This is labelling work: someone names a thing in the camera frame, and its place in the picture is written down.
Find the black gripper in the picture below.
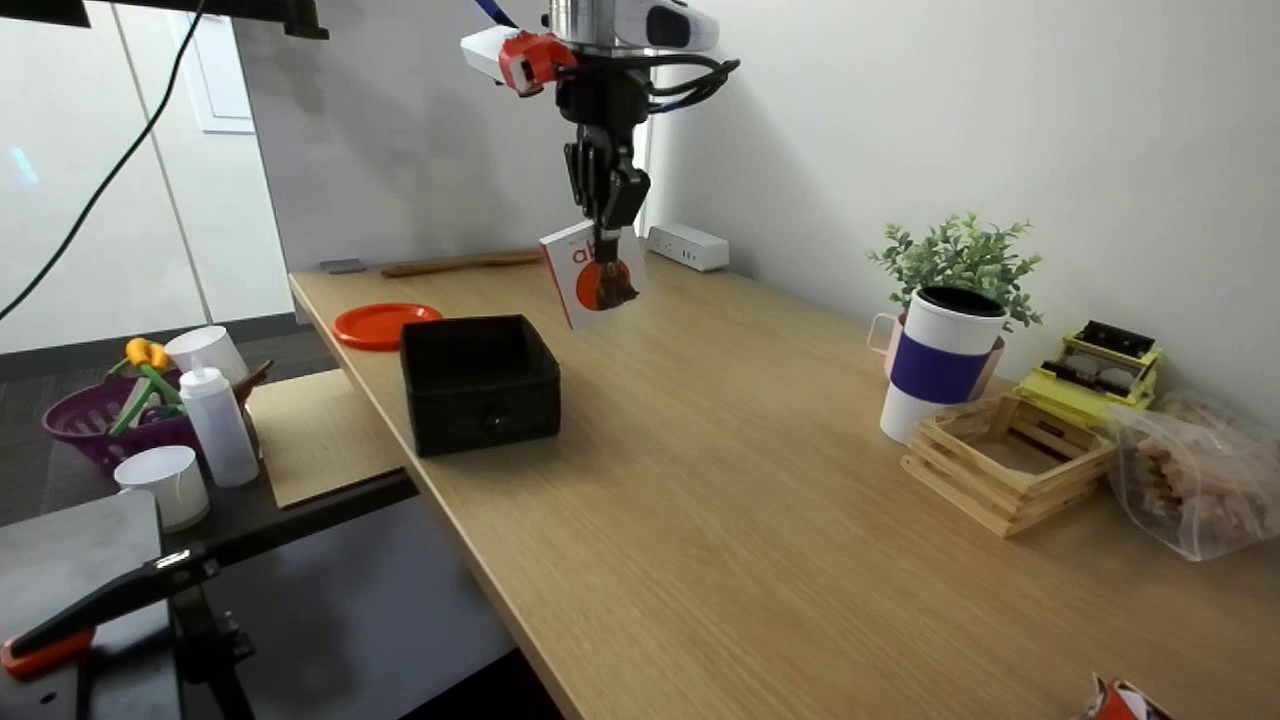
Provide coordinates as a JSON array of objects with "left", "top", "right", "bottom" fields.
[{"left": 557, "top": 54, "right": 655, "bottom": 271}]

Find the deck of cards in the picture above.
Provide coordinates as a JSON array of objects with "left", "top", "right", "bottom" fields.
[{"left": 534, "top": 216, "right": 649, "bottom": 332}]

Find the black square bowl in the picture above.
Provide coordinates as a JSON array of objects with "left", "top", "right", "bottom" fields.
[{"left": 395, "top": 310, "right": 563, "bottom": 459}]

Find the purple bowl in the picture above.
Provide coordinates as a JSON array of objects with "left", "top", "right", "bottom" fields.
[{"left": 36, "top": 371, "right": 204, "bottom": 480}]

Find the white power strip box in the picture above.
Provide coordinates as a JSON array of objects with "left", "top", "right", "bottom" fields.
[{"left": 645, "top": 221, "right": 734, "bottom": 276}]

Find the wooden spatula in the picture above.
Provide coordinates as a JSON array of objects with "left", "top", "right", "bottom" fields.
[{"left": 375, "top": 242, "right": 552, "bottom": 278}]

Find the red round plate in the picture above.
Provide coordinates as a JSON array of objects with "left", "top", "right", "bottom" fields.
[{"left": 329, "top": 301, "right": 442, "bottom": 354}]

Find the wooden side board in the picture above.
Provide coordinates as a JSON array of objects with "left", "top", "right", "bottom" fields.
[{"left": 243, "top": 365, "right": 419, "bottom": 513}]

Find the green potted plant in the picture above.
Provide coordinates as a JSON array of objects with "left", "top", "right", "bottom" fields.
[{"left": 873, "top": 212, "right": 1047, "bottom": 335}]

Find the white cup with purple band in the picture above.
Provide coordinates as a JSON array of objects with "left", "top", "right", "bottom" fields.
[{"left": 877, "top": 285, "right": 1009, "bottom": 448}]

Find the white paper cup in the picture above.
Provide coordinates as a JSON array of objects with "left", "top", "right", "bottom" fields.
[{"left": 161, "top": 325, "right": 252, "bottom": 387}]

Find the white squeeze bottle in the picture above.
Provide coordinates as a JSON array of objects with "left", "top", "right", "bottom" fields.
[{"left": 176, "top": 365, "right": 265, "bottom": 490}]

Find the orange toy fruit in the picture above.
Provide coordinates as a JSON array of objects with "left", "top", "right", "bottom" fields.
[{"left": 119, "top": 335, "right": 179, "bottom": 374}]

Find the wooden slat crate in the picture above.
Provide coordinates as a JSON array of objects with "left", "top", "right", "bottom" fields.
[{"left": 896, "top": 393, "right": 1118, "bottom": 545}]

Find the green toy vegetable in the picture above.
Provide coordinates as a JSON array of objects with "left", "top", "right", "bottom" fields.
[{"left": 110, "top": 365, "right": 185, "bottom": 434}]

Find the yellow and black object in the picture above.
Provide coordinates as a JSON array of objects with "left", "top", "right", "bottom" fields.
[{"left": 1017, "top": 317, "right": 1165, "bottom": 434}]

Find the short white container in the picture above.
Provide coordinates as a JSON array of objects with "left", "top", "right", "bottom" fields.
[{"left": 110, "top": 441, "right": 215, "bottom": 534}]

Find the black clamp stand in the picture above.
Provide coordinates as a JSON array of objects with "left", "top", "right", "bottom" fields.
[{"left": 0, "top": 473, "right": 419, "bottom": 720}]

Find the gray tray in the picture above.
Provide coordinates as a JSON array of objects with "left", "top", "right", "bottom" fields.
[{"left": 0, "top": 486, "right": 167, "bottom": 642}]

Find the clear plastic food bag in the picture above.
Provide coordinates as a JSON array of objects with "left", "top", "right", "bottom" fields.
[{"left": 1108, "top": 395, "right": 1280, "bottom": 563}]

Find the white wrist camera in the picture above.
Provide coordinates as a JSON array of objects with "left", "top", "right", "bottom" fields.
[{"left": 457, "top": 24, "right": 578, "bottom": 101}]

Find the black hanging cable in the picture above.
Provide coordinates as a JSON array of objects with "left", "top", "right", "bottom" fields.
[{"left": 0, "top": 0, "right": 211, "bottom": 325}]

